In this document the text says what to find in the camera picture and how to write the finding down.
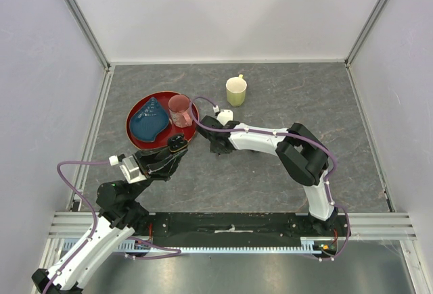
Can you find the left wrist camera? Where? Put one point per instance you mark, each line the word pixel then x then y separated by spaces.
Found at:
pixel 131 170

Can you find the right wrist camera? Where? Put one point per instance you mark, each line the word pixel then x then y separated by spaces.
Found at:
pixel 224 116

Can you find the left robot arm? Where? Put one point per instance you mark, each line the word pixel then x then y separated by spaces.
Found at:
pixel 120 217

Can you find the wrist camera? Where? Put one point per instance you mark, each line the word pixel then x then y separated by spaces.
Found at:
pixel 224 116
pixel 131 170

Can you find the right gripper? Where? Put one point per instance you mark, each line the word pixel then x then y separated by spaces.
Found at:
pixel 214 150

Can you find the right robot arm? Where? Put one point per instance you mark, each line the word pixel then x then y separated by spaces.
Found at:
pixel 307 161

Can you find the red round tray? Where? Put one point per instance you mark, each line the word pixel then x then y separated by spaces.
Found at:
pixel 163 98

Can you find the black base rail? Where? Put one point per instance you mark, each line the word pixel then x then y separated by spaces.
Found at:
pixel 230 230

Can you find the slotted cable duct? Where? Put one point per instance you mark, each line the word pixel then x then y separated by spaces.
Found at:
pixel 138 245

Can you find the right aluminium frame post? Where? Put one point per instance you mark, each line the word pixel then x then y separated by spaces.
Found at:
pixel 370 22

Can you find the pink glass mug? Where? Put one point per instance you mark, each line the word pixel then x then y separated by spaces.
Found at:
pixel 178 106

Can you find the left aluminium frame post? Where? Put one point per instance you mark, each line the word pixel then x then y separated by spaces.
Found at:
pixel 85 28

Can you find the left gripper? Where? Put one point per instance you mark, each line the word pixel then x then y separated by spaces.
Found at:
pixel 160 163

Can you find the blue teardrop plate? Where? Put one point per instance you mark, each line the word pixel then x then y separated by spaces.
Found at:
pixel 149 121

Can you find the aluminium frame post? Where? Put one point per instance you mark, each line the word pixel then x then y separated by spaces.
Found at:
pixel 370 22
pixel 85 28

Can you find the yellow ceramic mug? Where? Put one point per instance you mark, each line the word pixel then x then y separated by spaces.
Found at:
pixel 236 90

